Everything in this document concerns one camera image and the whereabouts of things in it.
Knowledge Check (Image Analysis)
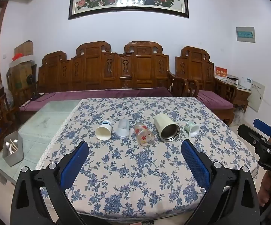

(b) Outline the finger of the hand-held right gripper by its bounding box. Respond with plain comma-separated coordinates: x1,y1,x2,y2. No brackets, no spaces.
237,124,271,149
254,119,271,143

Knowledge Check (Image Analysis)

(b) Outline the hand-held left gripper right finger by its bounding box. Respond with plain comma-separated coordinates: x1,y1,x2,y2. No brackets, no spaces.
181,139,261,225

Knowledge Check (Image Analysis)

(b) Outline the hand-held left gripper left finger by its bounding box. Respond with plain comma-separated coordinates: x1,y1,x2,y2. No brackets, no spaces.
11,141,89,225

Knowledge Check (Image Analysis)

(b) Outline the green-patterned white paper cup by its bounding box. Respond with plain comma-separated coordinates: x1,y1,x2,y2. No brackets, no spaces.
184,121,200,138

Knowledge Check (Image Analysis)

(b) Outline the white blue-striped paper cup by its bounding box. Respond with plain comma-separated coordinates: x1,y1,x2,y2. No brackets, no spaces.
95,119,113,142

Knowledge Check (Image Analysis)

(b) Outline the cream steel tumbler cup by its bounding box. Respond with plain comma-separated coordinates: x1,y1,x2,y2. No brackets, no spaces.
154,113,181,143

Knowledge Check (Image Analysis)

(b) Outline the clear plastic cup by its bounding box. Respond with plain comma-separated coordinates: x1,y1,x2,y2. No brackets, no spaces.
115,118,130,138

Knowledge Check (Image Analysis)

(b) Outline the red-flowered glass cup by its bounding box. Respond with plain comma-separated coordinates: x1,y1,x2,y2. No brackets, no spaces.
133,122,156,147

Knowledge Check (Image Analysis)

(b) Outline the person's right hand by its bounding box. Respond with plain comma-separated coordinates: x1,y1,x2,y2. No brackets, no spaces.
258,172,271,207

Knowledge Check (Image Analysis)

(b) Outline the clear plastic bag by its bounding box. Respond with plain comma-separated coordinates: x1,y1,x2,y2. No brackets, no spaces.
233,106,245,125

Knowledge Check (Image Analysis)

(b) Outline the wooden side table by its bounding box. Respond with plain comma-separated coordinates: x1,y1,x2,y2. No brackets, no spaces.
216,77,252,113

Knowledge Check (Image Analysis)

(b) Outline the short purple seat cushion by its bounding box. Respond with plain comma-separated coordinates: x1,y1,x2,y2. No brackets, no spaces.
196,90,234,110

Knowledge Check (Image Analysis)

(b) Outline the white desktop device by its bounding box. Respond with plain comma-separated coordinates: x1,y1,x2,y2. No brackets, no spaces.
226,74,252,90

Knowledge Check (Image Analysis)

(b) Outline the blue floral tablecloth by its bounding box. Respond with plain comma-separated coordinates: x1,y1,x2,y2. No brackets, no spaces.
34,97,260,222

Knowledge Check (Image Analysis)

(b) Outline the grey metal utensil holder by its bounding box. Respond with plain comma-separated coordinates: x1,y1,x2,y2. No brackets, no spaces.
2,131,24,167

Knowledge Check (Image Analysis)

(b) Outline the red gift box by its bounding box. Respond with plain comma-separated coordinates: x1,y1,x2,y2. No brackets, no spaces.
214,66,228,79

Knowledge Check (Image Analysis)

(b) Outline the long purple seat cushion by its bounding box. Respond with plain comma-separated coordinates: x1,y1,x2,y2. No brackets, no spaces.
20,86,174,112

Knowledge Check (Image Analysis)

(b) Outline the carved wooden armchair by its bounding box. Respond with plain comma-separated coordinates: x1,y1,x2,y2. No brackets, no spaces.
169,46,235,125

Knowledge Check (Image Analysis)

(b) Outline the black standing fan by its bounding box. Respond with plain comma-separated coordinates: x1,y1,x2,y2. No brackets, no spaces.
26,73,47,102

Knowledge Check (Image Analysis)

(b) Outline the carved wooden sofa bench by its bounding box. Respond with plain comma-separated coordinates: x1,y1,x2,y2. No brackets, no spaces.
18,41,174,118

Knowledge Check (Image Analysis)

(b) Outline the large cardboard box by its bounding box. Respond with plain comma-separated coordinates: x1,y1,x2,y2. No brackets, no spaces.
7,60,37,96

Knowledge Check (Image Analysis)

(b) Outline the small cardboard box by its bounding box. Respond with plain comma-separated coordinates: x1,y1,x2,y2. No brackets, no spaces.
14,40,34,57

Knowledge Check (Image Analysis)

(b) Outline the white wall panel board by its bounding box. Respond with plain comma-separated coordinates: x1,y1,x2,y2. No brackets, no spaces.
248,80,266,113

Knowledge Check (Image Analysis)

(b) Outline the wall electrical panel box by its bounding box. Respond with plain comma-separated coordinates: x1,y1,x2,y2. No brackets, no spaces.
236,26,256,43

